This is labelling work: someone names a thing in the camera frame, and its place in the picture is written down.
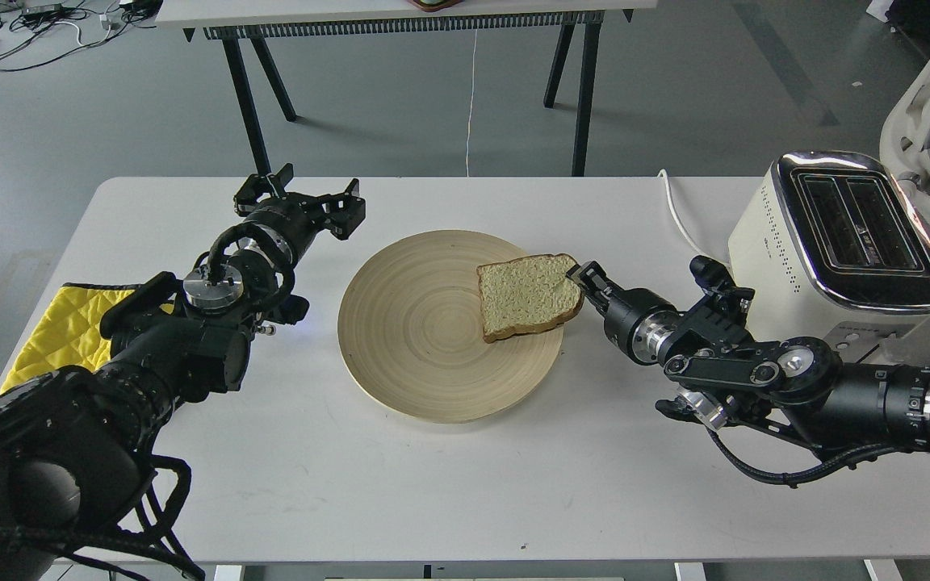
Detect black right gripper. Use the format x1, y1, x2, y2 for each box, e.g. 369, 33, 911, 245
566, 261, 681, 366

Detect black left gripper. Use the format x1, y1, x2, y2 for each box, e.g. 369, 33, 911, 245
233, 163, 366, 254

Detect slice of bread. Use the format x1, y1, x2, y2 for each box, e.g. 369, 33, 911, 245
476, 253, 584, 343

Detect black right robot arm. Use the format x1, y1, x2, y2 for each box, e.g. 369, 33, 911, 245
568, 255, 930, 488

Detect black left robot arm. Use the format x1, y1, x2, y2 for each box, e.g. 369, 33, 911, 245
0, 165, 366, 580

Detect cream chrome toaster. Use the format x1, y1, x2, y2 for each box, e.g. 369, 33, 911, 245
727, 151, 930, 362

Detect round bamboo plate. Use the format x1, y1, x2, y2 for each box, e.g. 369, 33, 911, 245
338, 229, 564, 424

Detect background table with black legs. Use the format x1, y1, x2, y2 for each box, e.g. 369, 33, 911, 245
155, 1, 656, 177

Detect yellow quilted cloth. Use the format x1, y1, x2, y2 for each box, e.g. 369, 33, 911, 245
0, 283, 140, 396

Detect white toaster power cable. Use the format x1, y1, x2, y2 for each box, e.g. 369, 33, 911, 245
657, 168, 731, 269

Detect thin white hanging cable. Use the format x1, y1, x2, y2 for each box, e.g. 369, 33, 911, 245
465, 29, 479, 178

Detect cables and power strips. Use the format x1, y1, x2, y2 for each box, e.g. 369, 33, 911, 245
0, 0, 163, 86

